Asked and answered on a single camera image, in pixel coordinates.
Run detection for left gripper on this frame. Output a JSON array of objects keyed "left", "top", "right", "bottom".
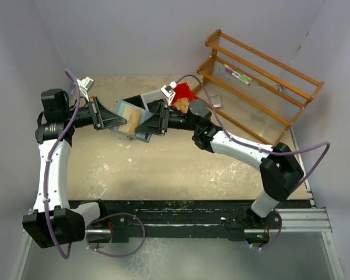
[{"left": 64, "top": 96, "right": 126, "bottom": 131}]

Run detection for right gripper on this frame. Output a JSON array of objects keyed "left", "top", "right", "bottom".
[{"left": 136, "top": 101, "right": 199, "bottom": 134}]

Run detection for black card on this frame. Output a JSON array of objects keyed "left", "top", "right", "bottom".
[{"left": 135, "top": 132, "right": 152, "bottom": 143}]

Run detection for orange card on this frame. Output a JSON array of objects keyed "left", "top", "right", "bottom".
[{"left": 118, "top": 111, "right": 141, "bottom": 135}]

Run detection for green card holder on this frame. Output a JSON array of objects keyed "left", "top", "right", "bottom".
[{"left": 110, "top": 100, "right": 153, "bottom": 143}]

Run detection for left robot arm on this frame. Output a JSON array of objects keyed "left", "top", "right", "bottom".
[{"left": 22, "top": 89, "right": 127, "bottom": 249}]

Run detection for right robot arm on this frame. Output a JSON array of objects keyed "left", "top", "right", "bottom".
[{"left": 135, "top": 100, "right": 304, "bottom": 228}]

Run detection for orange cards in red bin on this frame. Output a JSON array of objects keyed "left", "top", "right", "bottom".
[{"left": 174, "top": 97, "right": 190, "bottom": 113}]

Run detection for black bin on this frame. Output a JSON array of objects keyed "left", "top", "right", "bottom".
[{"left": 115, "top": 95, "right": 146, "bottom": 114}]

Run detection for white bin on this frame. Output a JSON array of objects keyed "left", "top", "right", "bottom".
[{"left": 140, "top": 89, "right": 167, "bottom": 111}]

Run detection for red bin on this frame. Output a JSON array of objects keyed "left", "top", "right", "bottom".
[{"left": 170, "top": 82, "right": 195, "bottom": 111}]

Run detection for pink marker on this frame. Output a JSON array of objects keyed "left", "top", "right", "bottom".
[{"left": 225, "top": 66, "right": 250, "bottom": 86}]

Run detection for green marker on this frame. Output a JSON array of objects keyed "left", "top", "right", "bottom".
[{"left": 224, "top": 64, "right": 252, "bottom": 81}]

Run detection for wooden rack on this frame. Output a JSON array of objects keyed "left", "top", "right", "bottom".
[{"left": 193, "top": 29, "right": 324, "bottom": 144}]

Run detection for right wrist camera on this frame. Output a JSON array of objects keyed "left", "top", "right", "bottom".
[{"left": 160, "top": 81, "right": 177, "bottom": 106}]

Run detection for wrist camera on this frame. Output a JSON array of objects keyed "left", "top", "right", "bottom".
[
  {"left": 160, "top": 81, "right": 177, "bottom": 106},
  {"left": 77, "top": 76, "right": 95, "bottom": 93}
]

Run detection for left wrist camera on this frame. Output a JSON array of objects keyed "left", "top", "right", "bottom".
[{"left": 77, "top": 76, "right": 95, "bottom": 93}]

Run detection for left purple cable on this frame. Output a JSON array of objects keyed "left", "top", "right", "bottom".
[{"left": 43, "top": 69, "right": 85, "bottom": 260}]

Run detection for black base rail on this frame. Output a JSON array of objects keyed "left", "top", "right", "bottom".
[{"left": 68, "top": 199, "right": 282, "bottom": 243}]

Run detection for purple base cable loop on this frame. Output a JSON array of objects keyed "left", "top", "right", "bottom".
[{"left": 86, "top": 213, "right": 146, "bottom": 258}]

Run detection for aluminium frame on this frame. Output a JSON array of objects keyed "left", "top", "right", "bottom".
[{"left": 11, "top": 208, "right": 344, "bottom": 279}]

